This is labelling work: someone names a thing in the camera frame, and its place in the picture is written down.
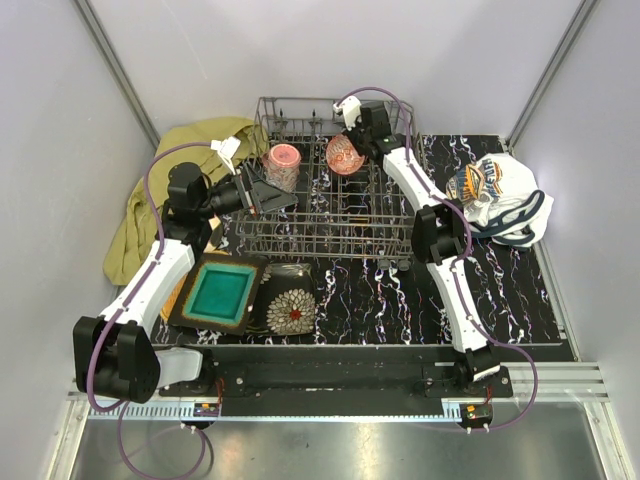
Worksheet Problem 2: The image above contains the woven bamboo basket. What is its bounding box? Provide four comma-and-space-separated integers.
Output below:
159, 285, 182, 323

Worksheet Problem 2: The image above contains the black floral square plate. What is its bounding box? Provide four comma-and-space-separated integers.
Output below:
245, 263, 316, 336

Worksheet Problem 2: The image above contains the cream round floral plate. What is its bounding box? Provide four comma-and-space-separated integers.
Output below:
204, 217, 224, 253

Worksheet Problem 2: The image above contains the red patterned bowl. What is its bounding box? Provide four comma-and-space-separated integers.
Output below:
326, 134, 365, 176

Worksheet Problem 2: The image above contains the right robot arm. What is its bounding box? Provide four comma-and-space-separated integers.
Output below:
334, 95, 500, 397

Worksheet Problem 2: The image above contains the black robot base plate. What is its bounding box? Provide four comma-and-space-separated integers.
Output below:
160, 345, 513, 421

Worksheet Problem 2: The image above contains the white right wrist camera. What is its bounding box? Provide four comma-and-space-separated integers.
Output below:
333, 95, 361, 131

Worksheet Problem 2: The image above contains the olive green cloth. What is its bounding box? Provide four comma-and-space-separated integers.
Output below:
103, 116, 268, 286

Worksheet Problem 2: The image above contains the teal square ceramic dish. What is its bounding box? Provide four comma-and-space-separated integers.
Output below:
167, 253, 267, 336

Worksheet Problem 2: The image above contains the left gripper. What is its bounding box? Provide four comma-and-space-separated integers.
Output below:
197, 162, 298, 220

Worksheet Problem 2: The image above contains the grey wire dish rack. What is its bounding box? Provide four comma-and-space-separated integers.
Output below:
228, 96, 413, 264

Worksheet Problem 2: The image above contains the white printed t-shirt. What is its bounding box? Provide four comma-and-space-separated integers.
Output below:
446, 153, 554, 249

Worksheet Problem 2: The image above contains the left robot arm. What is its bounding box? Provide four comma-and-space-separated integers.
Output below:
72, 162, 298, 404

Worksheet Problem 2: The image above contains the pink skull pattern mug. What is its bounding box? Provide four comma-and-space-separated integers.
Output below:
263, 143, 302, 193

